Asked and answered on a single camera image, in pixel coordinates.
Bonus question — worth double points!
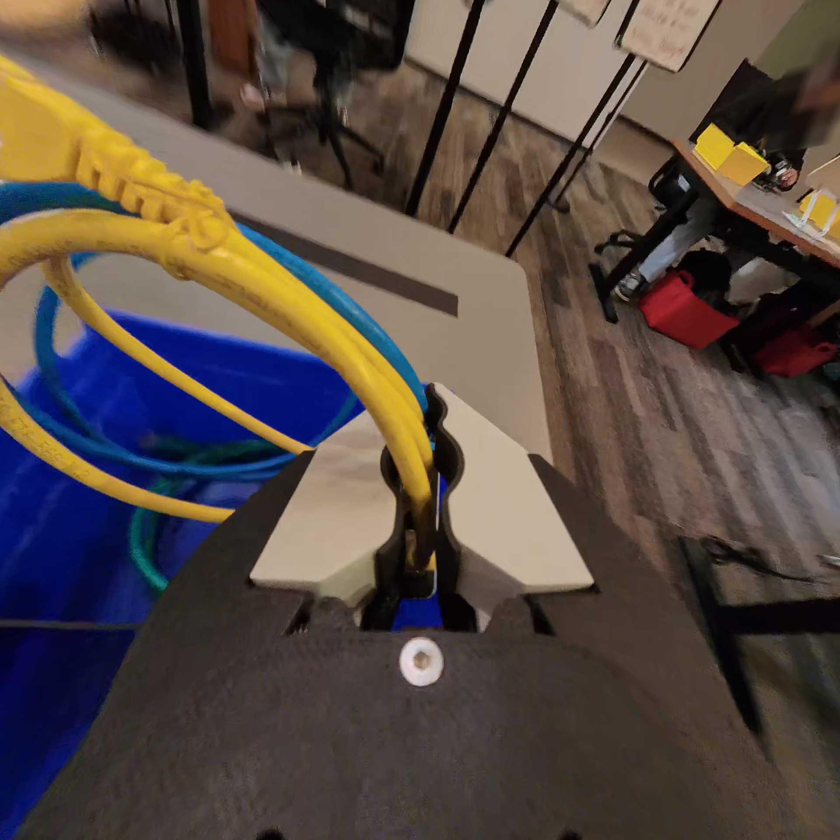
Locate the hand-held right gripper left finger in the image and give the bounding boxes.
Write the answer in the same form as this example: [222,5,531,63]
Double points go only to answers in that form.
[249,410,403,627]

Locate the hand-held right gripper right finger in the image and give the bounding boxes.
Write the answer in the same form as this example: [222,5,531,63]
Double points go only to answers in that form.
[425,384,596,632]

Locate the green ethernet cable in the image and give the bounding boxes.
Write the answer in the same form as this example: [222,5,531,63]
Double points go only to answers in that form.
[128,438,293,595]

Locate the blue plastic bin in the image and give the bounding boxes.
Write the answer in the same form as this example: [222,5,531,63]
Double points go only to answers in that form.
[0,308,447,840]

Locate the yellow ethernet cable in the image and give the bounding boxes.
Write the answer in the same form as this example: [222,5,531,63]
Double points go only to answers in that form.
[0,56,439,572]

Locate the blue ethernet cable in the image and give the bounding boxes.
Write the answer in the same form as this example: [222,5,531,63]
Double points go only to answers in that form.
[0,182,431,481]

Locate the red storage bag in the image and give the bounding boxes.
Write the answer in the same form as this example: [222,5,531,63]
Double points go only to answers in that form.
[638,269,741,350]
[751,325,840,379]

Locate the brown background work table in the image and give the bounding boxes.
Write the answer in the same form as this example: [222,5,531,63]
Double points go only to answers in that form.
[669,138,840,329]

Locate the small yellow parts bin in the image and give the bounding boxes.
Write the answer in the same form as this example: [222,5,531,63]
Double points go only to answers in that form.
[797,190,840,238]
[692,123,770,188]

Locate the black office chair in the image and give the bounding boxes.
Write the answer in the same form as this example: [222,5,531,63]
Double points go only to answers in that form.
[259,0,411,191]

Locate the whiteboard with red writing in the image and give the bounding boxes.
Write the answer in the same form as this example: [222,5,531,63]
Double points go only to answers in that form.
[613,0,723,73]

